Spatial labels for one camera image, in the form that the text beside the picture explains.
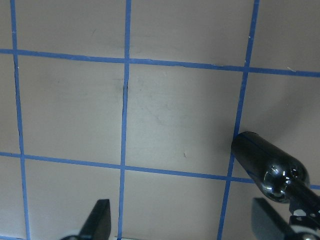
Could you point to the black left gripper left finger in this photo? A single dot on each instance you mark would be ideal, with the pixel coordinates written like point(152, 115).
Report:
point(98, 224)

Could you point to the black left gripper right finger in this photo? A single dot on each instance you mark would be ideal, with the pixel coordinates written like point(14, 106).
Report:
point(266, 223)

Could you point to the dark wine bottle carried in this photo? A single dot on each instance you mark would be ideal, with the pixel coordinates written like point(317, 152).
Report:
point(279, 176)

